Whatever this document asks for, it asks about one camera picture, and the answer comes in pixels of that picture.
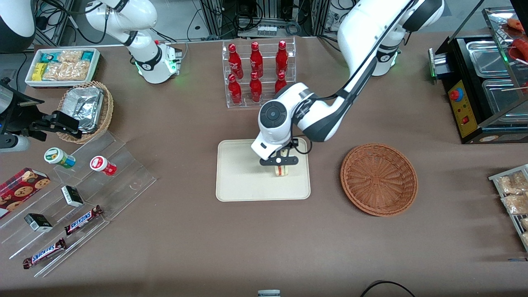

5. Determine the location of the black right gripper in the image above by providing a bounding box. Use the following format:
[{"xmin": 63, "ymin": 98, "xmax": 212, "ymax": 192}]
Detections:
[{"xmin": 12, "ymin": 93, "xmax": 82, "ymax": 141}]

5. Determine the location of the cream plastic tray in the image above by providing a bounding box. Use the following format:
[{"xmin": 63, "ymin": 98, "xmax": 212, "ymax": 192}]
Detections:
[{"xmin": 216, "ymin": 138, "xmax": 311, "ymax": 202}]

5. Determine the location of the small wicker basket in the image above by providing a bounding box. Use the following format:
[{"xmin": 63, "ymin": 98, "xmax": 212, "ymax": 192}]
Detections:
[{"xmin": 57, "ymin": 81, "xmax": 114, "ymax": 144}]

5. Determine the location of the large round wicker basket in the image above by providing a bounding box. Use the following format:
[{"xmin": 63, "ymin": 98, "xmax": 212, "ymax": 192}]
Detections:
[{"xmin": 340, "ymin": 143, "xmax": 418, "ymax": 217}]

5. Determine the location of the silver foil package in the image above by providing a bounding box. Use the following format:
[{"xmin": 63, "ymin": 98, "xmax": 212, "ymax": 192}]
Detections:
[{"xmin": 61, "ymin": 86, "xmax": 104, "ymax": 133}]

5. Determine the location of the green lid snack cup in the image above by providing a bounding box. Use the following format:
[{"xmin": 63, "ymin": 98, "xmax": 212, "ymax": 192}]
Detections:
[{"xmin": 44, "ymin": 147, "xmax": 76, "ymax": 169}]

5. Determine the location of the red lid snack cup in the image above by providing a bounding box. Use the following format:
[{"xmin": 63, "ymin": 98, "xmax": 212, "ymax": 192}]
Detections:
[{"xmin": 90, "ymin": 156, "xmax": 117, "ymax": 177}]

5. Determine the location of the large rice cracker bag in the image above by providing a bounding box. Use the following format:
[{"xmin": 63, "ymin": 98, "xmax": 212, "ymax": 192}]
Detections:
[{"xmin": 43, "ymin": 61, "xmax": 90, "ymax": 81}]

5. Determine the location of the small rice cracker bag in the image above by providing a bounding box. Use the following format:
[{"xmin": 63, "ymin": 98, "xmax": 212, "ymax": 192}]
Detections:
[{"xmin": 59, "ymin": 50, "xmax": 84, "ymax": 63}]

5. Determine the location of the small black box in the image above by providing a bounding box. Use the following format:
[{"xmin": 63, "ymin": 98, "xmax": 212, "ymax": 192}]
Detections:
[
  {"xmin": 61, "ymin": 186, "xmax": 85, "ymax": 207},
  {"xmin": 24, "ymin": 213, "xmax": 54, "ymax": 233}
]

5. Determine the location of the white plastic snack bin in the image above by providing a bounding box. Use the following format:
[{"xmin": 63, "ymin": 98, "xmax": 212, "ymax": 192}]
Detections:
[{"xmin": 25, "ymin": 48, "xmax": 101, "ymax": 88}]

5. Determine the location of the red cookie box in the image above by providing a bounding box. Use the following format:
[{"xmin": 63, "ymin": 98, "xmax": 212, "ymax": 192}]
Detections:
[{"xmin": 0, "ymin": 167, "xmax": 51, "ymax": 219}]

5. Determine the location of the clear acrylic stepped display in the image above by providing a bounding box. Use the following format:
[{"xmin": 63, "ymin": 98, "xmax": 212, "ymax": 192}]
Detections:
[{"xmin": 0, "ymin": 130, "xmax": 158, "ymax": 278}]

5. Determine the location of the Snickers chocolate bar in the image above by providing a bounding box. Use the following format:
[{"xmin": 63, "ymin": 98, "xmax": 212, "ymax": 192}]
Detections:
[
  {"xmin": 64, "ymin": 205, "xmax": 104, "ymax": 236},
  {"xmin": 22, "ymin": 238, "xmax": 67, "ymax": 270}
]

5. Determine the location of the clear acrylic bottle rack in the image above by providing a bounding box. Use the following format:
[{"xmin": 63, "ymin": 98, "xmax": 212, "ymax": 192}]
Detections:
[{"xmin": 222, "ymin": 37, "xmax": 297, "ymax": 108}]

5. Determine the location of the black hot food display case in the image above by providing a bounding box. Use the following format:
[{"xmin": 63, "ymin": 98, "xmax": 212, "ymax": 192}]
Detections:
[{"xmin": 428, "ymin": 7, "xmax": 528, "ymax": 145}]

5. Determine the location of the steel food pan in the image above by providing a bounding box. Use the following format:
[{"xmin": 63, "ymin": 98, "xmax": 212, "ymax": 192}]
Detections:
[
  {"xmin": 466, "ymin": 40, "xmax": 514, "ymax": 78},
  {"xmin": 481, "ymin": 78, "xmax": 528, "ymax": 123}
]

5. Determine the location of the red sausage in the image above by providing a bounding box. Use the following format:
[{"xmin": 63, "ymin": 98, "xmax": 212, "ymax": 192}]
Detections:
[{"xmin": 511, "ymin": 38, "xmax": 528, "ymax": 62}]

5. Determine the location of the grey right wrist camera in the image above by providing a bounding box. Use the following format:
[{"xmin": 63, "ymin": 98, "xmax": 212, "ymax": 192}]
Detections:
[{"xmin": 0, "ymin": 135, "xmax": 31, "ymax": 153}]

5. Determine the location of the black cable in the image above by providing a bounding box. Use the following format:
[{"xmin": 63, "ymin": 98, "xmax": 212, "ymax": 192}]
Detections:
[{"xmin": 360, "ymin": 280, "xmax": 415, "ymax": 297}]

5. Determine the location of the aluminium frame rack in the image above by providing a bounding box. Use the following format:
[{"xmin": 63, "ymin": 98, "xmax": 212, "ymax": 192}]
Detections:
[{"xmin": 200, "ymin": 0, "xmax": 331, "ymax": 38}]

